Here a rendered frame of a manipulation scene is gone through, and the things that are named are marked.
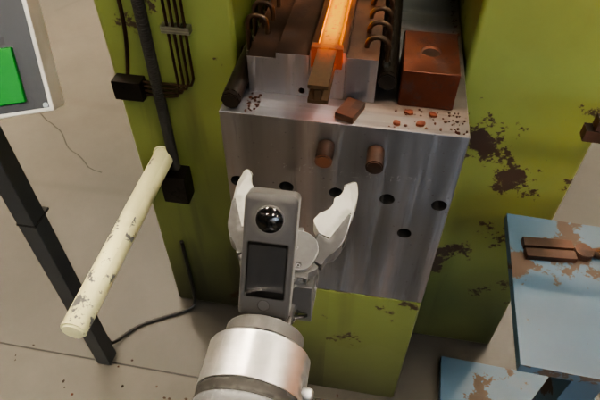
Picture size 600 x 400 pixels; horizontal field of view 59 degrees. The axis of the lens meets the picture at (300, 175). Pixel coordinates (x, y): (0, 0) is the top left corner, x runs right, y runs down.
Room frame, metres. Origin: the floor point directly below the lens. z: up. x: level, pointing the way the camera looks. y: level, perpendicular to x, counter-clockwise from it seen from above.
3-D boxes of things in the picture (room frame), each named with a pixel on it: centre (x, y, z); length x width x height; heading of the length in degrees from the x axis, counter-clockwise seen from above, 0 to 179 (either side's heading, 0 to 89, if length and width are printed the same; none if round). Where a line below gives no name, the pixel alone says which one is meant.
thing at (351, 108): (0.65, -0.08, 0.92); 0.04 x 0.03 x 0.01; 150
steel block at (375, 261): (0.90, -0.11, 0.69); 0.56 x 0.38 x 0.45; 170
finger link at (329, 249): (0.33, -0.02, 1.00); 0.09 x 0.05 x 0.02; 141
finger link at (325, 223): (0.37, -0.04, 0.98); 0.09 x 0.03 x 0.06; 141
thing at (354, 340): (0.90, -0.11, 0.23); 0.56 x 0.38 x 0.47; 170
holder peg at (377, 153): (0.59, -0.11, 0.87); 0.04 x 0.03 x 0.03; 170
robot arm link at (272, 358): (0.20, 0.03, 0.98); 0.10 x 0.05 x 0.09; 80
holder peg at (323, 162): (0.60, -0.04, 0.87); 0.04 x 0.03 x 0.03; 170
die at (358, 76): (0.89, -0.05, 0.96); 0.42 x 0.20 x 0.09; 170
